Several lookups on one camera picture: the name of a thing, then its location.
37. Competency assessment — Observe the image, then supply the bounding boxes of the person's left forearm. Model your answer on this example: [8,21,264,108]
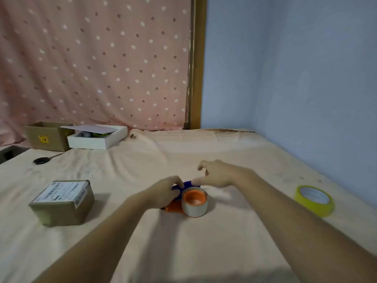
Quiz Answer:
[32,190,161,283]

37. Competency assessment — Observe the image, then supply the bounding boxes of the orange and blue tape dispenser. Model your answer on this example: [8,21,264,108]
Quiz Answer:
[160,180,209,218]

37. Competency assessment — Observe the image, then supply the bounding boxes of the person's right hand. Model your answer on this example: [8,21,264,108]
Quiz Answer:
[192,160,257,188]

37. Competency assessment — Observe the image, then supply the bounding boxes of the black handled scissors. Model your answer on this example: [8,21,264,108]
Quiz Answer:
[33,152,66,165]

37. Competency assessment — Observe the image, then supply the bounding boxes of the person's left hand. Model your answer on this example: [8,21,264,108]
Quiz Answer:
[141,175,185,210]

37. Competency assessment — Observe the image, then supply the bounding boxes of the beige bed sheet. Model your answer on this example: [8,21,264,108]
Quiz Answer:
[0,128,377,283]

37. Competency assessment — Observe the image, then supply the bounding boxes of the sealed cardboard package with label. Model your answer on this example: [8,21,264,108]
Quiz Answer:
[28,180,95,227]

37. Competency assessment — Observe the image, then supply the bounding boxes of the wooden frame post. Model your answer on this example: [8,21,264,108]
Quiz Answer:
[184,0,208,130]

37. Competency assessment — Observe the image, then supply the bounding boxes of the open brown cardboard box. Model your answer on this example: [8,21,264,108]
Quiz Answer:
[24,121,75,152]

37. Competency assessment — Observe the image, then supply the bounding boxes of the yellow tape roll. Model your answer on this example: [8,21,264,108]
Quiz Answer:
[294,185,335,218]

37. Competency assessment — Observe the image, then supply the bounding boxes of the person's right forearm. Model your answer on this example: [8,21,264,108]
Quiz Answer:
[236,170,377,283]

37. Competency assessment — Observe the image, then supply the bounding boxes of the clear packing tape roll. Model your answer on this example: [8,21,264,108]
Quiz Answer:
[181,187,209,218]

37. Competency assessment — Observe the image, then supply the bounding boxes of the white shallow box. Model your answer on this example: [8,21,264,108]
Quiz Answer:
[67,125,128,150]

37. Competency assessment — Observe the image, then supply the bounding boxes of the white paper sheet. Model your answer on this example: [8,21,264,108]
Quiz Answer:
[60,124,119,135]

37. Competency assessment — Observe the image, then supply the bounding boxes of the pink dotted curtain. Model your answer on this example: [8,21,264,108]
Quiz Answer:
[0,0,192,146]

